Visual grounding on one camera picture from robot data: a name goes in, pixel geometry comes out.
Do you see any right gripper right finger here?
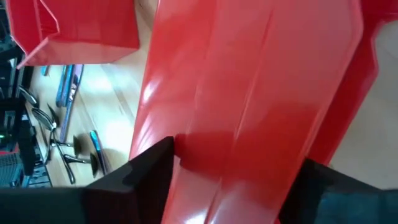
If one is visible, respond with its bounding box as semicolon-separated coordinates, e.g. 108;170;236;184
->
278;158;398;224

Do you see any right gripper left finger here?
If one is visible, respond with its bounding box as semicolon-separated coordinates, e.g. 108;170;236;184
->
0;136;175;224

